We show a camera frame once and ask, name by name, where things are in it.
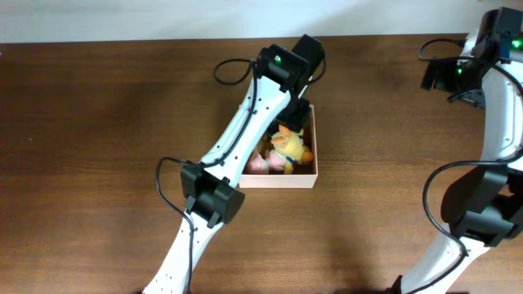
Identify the white cardboard box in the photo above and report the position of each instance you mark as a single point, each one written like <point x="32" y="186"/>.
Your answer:
<point x="303" y="177"/>

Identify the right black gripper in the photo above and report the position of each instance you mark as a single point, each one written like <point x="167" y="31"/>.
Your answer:
<point x="442" y="81"/>

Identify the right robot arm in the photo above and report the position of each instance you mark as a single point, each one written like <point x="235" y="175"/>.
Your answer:
<point x="475" y="205"/>

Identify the pink pig toy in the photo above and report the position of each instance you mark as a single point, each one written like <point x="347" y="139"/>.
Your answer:
<point x="259" y="164"/>

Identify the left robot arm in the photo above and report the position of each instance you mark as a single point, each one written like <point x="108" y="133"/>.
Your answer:
<point x="273" y="106"/>

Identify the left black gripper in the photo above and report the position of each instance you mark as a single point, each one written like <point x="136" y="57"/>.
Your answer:
<point x="300" y="123"/>

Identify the yellow plush duck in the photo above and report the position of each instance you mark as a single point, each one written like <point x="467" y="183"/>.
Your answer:
<point x="288" y="151"/>

